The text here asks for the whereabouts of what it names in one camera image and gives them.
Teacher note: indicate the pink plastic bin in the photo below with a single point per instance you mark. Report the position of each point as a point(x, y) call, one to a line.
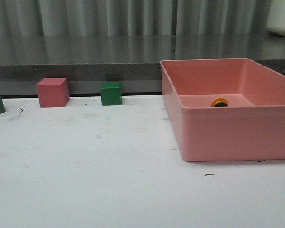
point(252, 127)

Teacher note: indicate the pink cube by counter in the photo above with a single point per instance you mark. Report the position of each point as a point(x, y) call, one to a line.
point(53, 92)

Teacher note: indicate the yellow push button switch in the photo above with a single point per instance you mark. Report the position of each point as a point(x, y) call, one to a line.
point(219, 102)

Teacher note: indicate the white appliance on counter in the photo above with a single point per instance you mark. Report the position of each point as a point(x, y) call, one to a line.
point(276, 18)

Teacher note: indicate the green cube centre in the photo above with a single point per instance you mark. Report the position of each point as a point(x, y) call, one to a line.
point(111, 93)

